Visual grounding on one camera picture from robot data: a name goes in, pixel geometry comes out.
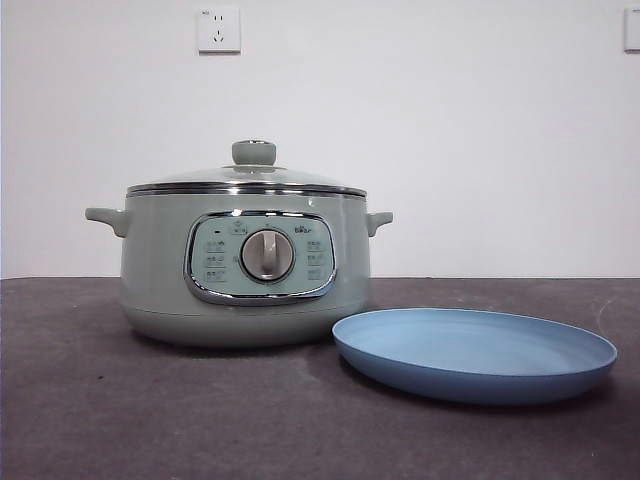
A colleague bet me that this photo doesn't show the glass lid with green knob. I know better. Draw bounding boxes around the glass lid with green knob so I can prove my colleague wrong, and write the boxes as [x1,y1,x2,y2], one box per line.
[125,140,368,197]

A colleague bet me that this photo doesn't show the pale green electric steamer pot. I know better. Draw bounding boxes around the pale green electric steamer pot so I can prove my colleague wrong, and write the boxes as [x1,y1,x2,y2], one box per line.
[83,193,394,350]

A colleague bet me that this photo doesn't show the blue round plate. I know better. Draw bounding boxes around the blue round plate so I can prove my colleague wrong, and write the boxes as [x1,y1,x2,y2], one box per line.
[332,307,619,406]

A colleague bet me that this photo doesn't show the white wall power socket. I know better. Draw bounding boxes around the white wall power socket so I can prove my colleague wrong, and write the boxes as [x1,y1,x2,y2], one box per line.
[198,6,242,56]

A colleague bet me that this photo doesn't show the white wall switch plate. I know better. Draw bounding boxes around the white wall switch plate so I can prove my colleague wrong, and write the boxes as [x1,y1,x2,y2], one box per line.
[623,8,640,54]

